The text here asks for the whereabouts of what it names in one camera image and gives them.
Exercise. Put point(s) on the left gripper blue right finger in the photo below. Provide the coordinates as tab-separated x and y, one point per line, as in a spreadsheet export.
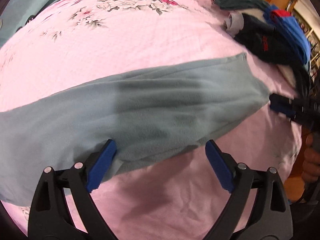
222	164

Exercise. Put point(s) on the person right hand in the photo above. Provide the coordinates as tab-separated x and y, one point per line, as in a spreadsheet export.
311	170

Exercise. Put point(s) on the small grey sock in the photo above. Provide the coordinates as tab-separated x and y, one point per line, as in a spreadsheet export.
234	23

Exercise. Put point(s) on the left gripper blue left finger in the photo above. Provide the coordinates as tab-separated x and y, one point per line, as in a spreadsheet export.
98	163

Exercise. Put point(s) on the blue red garment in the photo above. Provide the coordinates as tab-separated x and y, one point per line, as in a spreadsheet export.
288	26

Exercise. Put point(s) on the pink floral bed sheet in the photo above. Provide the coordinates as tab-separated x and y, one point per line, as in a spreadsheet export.
77	41

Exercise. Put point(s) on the grey fleece pants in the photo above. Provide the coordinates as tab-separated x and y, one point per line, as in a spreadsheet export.
152	114

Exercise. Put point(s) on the dark teal garment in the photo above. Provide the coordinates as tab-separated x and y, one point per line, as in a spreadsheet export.
242	4

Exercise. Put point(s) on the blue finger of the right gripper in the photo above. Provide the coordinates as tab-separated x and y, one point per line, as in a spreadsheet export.
281	104

